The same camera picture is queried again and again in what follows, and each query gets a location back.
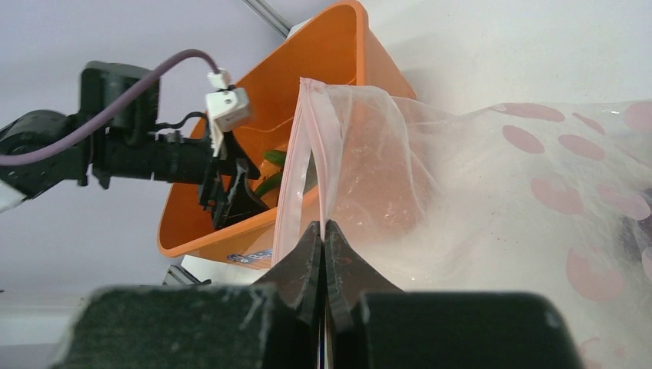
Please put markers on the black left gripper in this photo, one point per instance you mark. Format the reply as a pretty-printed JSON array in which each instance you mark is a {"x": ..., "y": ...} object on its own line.
[{"x": 173, "y": 158}]

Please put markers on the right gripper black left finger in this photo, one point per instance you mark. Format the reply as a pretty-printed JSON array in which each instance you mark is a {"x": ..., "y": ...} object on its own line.
[{"x": 297, "y": 276}]

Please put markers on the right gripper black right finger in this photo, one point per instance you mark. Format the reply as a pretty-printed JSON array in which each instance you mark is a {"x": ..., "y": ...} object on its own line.
[{"x": 348, "y": 275}]

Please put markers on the long green chili pepper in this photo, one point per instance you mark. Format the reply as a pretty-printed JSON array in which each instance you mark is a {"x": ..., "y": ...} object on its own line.
[{"x": 269, "y": 184}]

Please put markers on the clear zip top bag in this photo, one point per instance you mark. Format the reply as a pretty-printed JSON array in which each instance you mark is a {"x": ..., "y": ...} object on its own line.
[{"x": 548, "y": 198}]

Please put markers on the thin green chili pepper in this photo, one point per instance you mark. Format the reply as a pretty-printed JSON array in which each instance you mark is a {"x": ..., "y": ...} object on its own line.
[{"x": 275, "y": 157}]

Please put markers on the orange plastic basket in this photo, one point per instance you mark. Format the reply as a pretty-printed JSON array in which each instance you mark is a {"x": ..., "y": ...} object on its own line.
[{"x": 336, "y": 47}]

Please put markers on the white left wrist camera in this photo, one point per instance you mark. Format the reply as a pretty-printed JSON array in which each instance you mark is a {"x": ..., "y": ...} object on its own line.
[{"x": 227, "y": 108}]

